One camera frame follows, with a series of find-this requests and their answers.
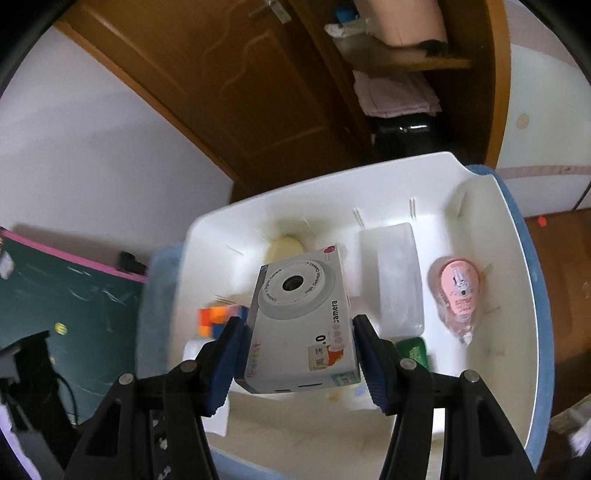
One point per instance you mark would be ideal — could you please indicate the folded pink towels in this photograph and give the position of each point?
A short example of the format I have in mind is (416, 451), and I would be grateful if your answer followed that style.
(397, 94)

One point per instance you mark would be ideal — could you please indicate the white tissue pack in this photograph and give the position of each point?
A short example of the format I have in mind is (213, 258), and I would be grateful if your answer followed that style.
(346, 30)

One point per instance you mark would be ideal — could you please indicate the pink plastic basket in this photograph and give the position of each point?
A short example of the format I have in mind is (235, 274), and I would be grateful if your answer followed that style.
(401, 21)

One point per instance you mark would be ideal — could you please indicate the pink correction tape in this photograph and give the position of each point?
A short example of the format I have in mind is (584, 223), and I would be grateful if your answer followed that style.
(457, 286)

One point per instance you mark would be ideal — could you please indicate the white toy camera box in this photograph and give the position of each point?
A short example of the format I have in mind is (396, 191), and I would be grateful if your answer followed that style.
(295, 332)

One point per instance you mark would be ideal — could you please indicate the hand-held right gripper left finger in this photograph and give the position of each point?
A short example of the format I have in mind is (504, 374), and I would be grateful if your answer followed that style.
(226, 364)

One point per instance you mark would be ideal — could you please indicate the white plastic storage bin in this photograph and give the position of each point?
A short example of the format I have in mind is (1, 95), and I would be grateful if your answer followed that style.
(300, 429)

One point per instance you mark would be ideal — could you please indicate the white bedding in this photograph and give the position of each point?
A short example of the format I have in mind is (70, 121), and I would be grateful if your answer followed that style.
(577, 438)

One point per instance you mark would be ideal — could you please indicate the black plug adapter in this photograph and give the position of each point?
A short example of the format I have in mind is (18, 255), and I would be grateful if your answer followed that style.
(131, 264)

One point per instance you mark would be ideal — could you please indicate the small black object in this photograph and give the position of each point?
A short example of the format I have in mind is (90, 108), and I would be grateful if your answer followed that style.
(434, 47)

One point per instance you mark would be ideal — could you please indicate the orange puzzle cube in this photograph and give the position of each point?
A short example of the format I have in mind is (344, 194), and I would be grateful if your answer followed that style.
(217, 318)

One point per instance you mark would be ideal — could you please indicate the white pink-striped wardrobe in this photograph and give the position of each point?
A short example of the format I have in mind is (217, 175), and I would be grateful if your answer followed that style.
(545, 92)

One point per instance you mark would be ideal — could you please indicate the brown wooden door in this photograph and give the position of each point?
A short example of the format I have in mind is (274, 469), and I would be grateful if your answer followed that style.
(184, 69)

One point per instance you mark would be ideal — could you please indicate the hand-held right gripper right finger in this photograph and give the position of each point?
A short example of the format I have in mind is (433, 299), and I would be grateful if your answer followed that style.
(369, 360)

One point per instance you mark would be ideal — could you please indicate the green small box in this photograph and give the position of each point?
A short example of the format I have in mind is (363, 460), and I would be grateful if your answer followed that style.
(415, 350)

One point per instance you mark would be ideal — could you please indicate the pink-framed green chalkboard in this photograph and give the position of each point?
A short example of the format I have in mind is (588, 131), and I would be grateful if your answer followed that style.
(69, 300)

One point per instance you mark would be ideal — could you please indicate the brown wooden shelf unit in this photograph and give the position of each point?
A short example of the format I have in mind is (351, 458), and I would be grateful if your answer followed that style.
(501, 69)

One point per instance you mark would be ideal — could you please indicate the black glossy bag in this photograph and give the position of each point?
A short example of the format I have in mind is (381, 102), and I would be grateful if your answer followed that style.
(401, 136)

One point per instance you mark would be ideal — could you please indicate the clear cotton swab box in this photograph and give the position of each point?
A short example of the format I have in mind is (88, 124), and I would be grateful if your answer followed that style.
(397, 277)

